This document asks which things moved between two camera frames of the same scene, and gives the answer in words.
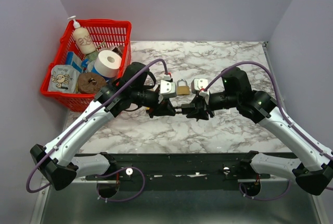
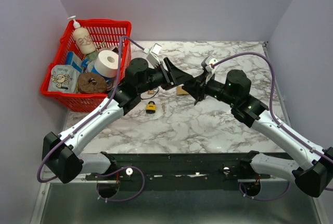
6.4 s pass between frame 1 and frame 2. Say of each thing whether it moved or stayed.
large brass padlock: stayed
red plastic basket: stayed
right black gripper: moved
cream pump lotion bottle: stayed
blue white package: stayed
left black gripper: moved
